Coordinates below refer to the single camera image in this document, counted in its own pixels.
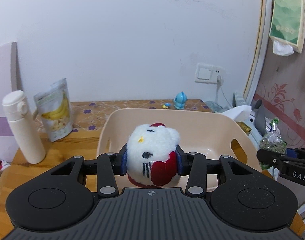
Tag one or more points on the bag of dried herbs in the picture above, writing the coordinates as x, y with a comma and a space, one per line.
271, 146

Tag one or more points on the beige plastic storage bin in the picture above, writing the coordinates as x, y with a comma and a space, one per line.
211, 134

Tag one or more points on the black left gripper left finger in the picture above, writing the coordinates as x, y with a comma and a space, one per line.
66, 194

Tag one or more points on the white red kitty plush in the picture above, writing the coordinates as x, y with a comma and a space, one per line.
151, 157

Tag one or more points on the banana chips pouch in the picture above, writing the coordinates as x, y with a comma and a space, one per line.
54, 108

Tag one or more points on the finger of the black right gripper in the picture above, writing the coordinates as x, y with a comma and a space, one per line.
296, 153
277, 158

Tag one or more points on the white device with grey strap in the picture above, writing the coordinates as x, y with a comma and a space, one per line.
259, 111

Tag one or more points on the blue toy figurine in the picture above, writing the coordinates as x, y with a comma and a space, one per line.
180, 100

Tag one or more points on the white plug with cable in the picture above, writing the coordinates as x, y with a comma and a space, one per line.
221, 89

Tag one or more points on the white thermos bottle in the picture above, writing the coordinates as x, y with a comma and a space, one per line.
22, 125

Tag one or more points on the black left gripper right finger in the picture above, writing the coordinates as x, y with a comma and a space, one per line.
237, 194

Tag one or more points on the hanging green tissue pack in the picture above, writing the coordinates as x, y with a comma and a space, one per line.
287, 29

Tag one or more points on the white wall switch socket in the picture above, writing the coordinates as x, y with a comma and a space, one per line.
208, 73

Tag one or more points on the light blue bedding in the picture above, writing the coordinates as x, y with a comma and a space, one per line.
237, 100

